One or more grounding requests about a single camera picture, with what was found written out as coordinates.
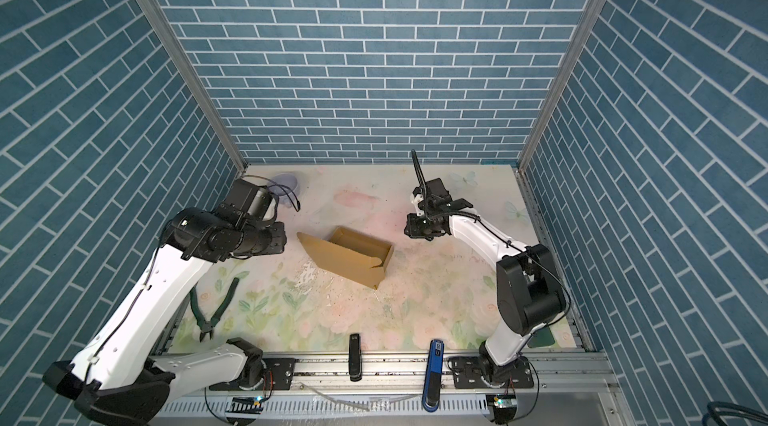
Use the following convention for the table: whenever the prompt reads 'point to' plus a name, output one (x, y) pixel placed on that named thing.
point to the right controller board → (504, 405)
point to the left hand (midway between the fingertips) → (285, 240)
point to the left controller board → (247, 405)
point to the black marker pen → (355, 357)
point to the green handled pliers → (208, 326)
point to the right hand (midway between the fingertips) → (405, 227)
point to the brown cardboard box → (351, 254)
